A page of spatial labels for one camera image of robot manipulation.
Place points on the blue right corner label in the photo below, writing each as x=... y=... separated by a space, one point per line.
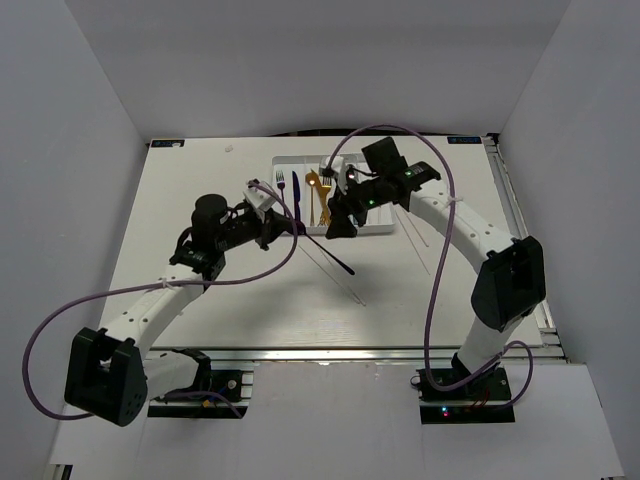
x=464 y=140

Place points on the white divided utensil tray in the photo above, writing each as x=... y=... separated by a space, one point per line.
x=379 y=221

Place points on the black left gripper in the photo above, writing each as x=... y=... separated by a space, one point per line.
x=274 y=224

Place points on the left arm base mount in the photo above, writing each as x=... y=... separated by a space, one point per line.
x=226 y=396

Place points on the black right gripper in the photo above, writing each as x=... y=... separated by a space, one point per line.
x=340 y=226

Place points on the gold spoon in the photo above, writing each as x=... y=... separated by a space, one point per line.
x=311 y=179

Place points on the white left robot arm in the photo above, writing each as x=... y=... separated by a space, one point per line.
x=110 y=373

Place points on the blue left corner label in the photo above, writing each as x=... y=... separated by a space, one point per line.
x=167 y=143

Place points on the purple iridescent knife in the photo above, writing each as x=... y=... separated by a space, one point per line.
x=296 y=196

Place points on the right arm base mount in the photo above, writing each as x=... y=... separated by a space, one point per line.
x=480 y=402

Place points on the purple iridescent spoon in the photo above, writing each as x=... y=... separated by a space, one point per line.
x=333 y=258

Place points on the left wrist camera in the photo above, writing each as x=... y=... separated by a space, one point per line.
x=260 y=196

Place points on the blue corner label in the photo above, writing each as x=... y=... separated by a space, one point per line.
x=167 y=143
x=464 y=140

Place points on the gold knife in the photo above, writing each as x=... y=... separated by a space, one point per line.
x=322 y=195

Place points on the purple iridescent fork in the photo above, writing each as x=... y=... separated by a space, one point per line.
x=281 y=183

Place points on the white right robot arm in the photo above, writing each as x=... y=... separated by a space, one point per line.
x=510 y=281

